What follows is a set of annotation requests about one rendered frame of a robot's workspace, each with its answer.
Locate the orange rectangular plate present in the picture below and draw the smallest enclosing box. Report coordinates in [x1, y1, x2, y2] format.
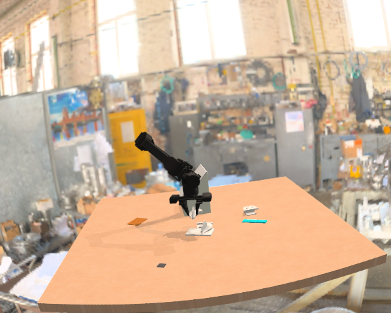
[128, 218, 148, 226]

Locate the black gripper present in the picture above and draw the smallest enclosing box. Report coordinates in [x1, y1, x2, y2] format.
[169, 184, 212, 216]

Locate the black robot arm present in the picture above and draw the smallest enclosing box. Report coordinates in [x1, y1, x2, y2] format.
[134, 132, 201, 195]

